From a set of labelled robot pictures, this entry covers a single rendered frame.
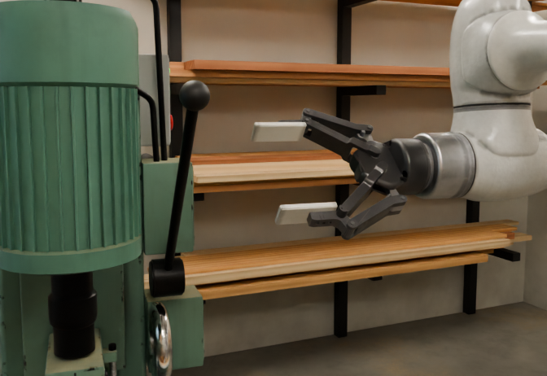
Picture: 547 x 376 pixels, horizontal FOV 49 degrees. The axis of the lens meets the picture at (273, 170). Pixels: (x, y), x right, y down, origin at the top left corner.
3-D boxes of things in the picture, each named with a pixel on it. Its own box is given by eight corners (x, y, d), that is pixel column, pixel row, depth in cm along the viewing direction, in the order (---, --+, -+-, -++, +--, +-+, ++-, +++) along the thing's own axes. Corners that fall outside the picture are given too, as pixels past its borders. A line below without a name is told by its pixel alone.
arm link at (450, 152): (427, 163, 88) (391, 163, 86) (454, 117, 81) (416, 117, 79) (453, 212, 82) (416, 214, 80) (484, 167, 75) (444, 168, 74)
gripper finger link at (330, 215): (345, 216, 72) (353, 237, 70) (306, 219, 70) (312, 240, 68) (349, 209, 71) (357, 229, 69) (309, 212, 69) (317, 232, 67)
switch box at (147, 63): (136, 146, 104) (133, 53, 102) (130, 143, 113) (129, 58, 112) (171, 146, 106) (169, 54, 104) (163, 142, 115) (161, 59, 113)
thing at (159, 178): (144, 255, 96) (142, 163, 95) (138, 243, 105) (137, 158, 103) (196, 251, 99) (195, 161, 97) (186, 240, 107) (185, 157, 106)
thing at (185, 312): (148, 373, 96) (146, 301, 95) (144, 356, 103) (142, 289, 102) (206, 365, 99) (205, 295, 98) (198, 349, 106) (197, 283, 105)
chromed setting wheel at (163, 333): (155, 398, 89) (153, 317, 87) (146, 364, 100) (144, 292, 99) (175, 395, 90) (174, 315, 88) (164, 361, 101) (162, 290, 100)
